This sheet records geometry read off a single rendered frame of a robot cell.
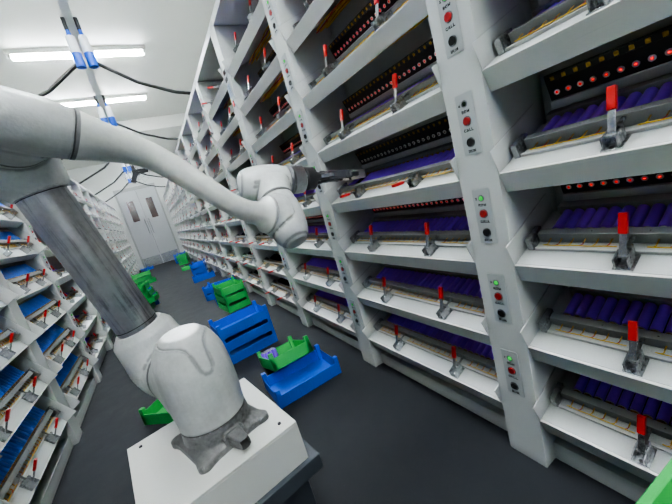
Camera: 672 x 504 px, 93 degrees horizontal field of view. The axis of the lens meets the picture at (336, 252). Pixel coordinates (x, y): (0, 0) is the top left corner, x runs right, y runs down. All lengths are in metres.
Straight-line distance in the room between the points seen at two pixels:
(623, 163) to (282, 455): 0.85
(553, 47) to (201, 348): 0.86
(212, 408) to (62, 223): 0.52
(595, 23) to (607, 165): 0.20
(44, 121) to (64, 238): 0.26
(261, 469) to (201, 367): 0.26
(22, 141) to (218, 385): 0.59
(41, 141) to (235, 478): 0.74
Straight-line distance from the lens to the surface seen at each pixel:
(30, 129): 0.80
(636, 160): 0.66
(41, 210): 0.94
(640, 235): 0.75
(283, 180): 0.98
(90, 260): 0.93
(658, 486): 0.36
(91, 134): 0.82
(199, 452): 0.88
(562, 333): 0.87
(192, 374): 0.79
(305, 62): 1.37
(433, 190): 0.86
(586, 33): 0.68
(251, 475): 0.85
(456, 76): 0.78
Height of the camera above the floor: 0.80
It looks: 11 degrees down
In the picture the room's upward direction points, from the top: 16 degrees counter-clockwise
